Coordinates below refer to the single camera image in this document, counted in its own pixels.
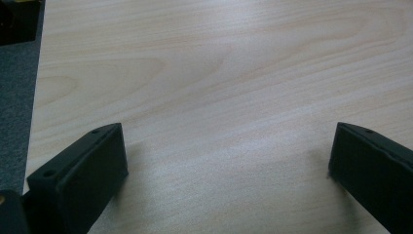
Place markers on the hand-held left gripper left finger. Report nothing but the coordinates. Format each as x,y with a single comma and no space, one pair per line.
87,175

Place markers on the dark object with yellow edge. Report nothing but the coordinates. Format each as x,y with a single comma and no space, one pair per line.
18,19

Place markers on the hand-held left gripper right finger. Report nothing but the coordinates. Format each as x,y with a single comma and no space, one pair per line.
373,172

